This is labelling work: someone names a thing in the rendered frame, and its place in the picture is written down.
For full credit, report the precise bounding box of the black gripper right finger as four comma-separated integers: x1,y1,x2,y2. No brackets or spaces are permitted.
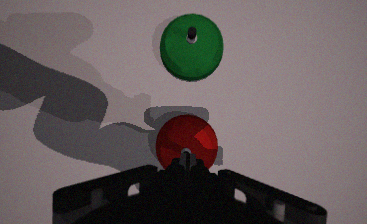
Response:
187,153,327,224

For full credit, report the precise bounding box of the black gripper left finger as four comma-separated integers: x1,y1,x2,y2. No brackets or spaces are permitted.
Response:
52,153,188,224

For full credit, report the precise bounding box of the green bell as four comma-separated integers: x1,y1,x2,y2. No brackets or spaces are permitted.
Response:
160,14,223,81

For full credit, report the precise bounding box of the red dome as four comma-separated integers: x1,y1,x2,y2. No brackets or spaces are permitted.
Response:
156,115,218,170

